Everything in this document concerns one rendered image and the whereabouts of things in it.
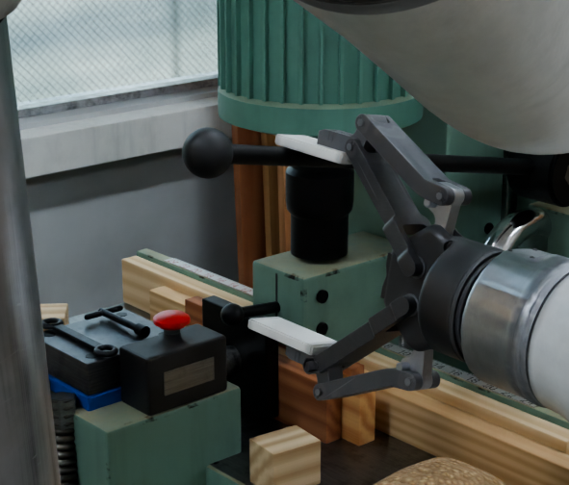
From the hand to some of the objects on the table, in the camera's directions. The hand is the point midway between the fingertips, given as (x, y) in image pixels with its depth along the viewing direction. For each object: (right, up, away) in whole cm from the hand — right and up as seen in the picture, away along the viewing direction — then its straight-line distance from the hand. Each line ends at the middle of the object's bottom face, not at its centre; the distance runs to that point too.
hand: (285, 236), depth 102 cm
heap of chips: (+11, -21, +6) cm, 25 cm away
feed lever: (+20, -4, +19) cm, 28 cm away
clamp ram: (-6, -16, +22) cm, 28 cm away
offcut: (-24, -11, +38) cm, 46 cm away
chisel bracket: (+5, -10, +26) cm, 28 cm away
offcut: (0, -20, +11) cm, 22 cm away
